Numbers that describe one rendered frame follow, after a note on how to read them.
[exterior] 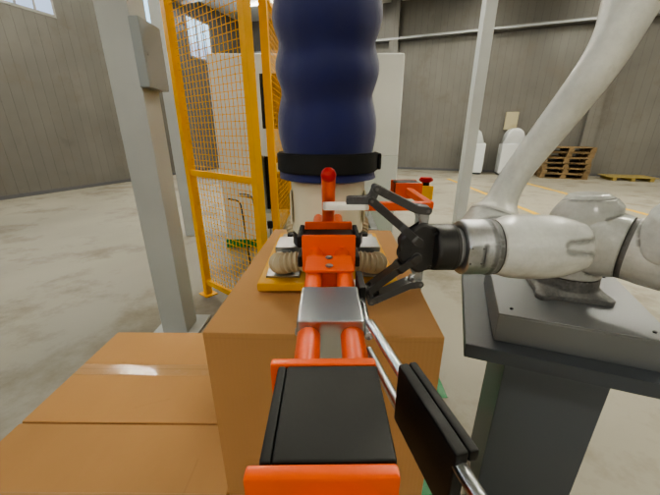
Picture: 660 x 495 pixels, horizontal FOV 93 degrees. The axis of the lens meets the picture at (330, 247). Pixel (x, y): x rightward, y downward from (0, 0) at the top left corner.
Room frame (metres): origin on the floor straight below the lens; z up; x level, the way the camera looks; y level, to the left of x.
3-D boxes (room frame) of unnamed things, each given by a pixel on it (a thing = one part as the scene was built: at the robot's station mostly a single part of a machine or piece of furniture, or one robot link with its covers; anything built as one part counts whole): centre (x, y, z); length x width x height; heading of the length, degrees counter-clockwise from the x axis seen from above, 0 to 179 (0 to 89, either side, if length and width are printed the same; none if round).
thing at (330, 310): (0.28, 0.00, 1.07); 0.07 x 0.07 x 0.04; 1
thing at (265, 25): (2.86, 0.41, 1.05); 1.17 x 0.10 x 2.10; 179
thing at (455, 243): (0.48, -0.16, 1.08); 0.09 x 0.07 x 0.08; 91
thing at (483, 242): (0.48, -0.23, 1.08); 0.09 x 0.06 x 0.09; 1
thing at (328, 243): (0.49, 0.00, 1.08); 0.10 x 0.08 x 0.06; 91
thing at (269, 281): (0.74, 0.10, 0.98); 0.34 x 0.10 x 0.05; 1
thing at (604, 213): (0.80, -0.67, 1.00); 0.18 x 0.16 x 0.22; 39
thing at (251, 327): (0.73, 0.00, 0.74); 0.60 x 0.40 x 0.40; 178
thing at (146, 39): (1.84, 0.91, 1.62); 0.20 x 0.05 x 0.30; 179
